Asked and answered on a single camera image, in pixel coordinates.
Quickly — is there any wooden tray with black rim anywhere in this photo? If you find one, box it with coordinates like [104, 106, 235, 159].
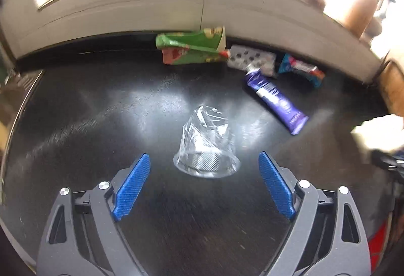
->
[377, 60, 404, 114]

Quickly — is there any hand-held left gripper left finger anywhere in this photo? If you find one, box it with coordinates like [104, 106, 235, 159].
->
[37, 152, 151, 276]

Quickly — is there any red bin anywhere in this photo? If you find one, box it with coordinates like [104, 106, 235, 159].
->
[368, 218, 391, 272]

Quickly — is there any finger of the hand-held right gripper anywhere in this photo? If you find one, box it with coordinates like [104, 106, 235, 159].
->
[370, 149, 404, 171]

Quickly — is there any green drink carton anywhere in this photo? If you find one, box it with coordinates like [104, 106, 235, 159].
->
[155, 26, 229, 66]

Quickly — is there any purple tube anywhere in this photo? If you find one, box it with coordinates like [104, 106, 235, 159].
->
[244, 63, 310, 136]

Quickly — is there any steel sink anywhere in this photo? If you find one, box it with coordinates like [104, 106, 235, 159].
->
[0, 69, 45, 169]

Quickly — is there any blue red snack wrapper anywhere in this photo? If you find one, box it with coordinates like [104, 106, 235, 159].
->
[278, 53, 326, 89]

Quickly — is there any silver blister pack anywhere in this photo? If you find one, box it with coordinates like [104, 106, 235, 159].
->
[227, 44, 278, 78]

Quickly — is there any clear plastic cup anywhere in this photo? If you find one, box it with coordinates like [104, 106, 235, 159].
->
[172, 104, 242, 179]

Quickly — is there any wooden utensil holder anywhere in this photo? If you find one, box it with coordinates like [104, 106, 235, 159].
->
[342, 0, 379, 39]

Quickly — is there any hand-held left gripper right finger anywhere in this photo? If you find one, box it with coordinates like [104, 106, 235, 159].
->
[258, 151, 370, 276]

